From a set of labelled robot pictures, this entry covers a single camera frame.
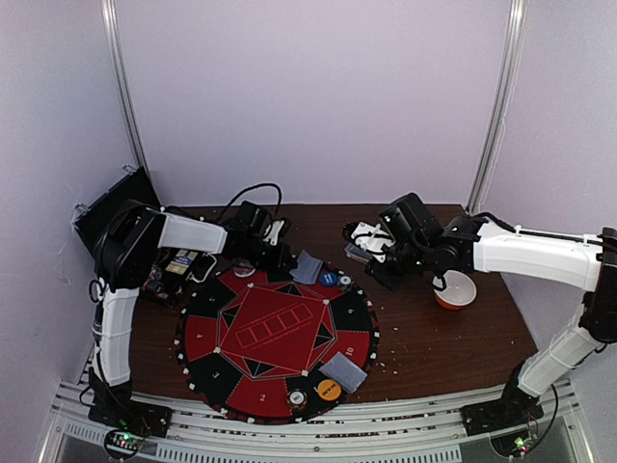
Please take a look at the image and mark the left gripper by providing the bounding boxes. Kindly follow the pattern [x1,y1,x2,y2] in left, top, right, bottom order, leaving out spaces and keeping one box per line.
[244,235,298,272]

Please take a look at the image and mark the deck of blue cards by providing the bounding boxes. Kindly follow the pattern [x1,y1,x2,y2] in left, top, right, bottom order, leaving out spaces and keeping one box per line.
[344,243,372,263]

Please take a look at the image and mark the blue small blind button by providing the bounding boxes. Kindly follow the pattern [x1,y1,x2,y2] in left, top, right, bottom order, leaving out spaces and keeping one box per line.
[318,271,338,287]

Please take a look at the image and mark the small pile of dealt cards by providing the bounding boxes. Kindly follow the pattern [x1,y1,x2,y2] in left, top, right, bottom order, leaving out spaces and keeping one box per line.
[319,352,367,393]

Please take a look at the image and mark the red poker chip stack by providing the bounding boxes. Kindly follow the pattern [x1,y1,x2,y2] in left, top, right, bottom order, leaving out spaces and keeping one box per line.
[287,389,308,411]

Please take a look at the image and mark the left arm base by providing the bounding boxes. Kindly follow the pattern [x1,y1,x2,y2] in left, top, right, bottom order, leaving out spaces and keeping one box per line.
[88,399,173,438]

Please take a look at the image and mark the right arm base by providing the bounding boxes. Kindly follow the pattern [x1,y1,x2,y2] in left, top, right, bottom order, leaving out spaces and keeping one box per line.
[461,398,545,436]

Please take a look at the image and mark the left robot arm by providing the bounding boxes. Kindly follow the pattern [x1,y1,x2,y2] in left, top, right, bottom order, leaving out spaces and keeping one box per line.
[91,200,297,428]

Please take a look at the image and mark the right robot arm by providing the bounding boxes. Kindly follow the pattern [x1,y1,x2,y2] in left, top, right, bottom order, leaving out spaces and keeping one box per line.
[350,193,616,426]

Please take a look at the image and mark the Texas Hold'em card box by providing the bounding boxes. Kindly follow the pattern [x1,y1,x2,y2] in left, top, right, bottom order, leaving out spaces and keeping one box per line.
[165,249,199,276]

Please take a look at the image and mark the white and orange bowl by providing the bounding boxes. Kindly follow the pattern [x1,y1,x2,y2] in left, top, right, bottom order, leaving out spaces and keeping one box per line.
[432,270,477,311]

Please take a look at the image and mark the round poker table mat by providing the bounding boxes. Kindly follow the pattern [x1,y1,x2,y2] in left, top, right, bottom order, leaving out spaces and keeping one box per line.
[174,270,380,425]

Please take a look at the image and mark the orange big blind button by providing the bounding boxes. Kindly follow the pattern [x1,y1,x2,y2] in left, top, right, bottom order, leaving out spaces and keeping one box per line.
[316,378,343,401]

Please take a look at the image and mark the black poker set case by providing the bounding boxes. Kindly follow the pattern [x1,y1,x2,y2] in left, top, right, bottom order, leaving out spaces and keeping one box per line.
[74,168,228,312]

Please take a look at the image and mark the front aluminium rail frame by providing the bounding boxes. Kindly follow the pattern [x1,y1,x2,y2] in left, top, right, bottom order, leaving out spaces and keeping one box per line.
[35,380,599,462]

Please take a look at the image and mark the right aluminium frame post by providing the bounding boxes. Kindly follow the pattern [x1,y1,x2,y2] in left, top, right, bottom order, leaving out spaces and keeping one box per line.
[467,0,527,214]

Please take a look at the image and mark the aluminium frame post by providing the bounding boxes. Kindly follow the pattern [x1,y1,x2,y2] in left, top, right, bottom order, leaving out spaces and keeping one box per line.
[467,0,527,214]
[101,0,150,177]

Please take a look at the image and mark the left aluminium frame post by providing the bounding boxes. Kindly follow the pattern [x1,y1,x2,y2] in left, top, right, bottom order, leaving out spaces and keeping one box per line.
[101,0,150,177]

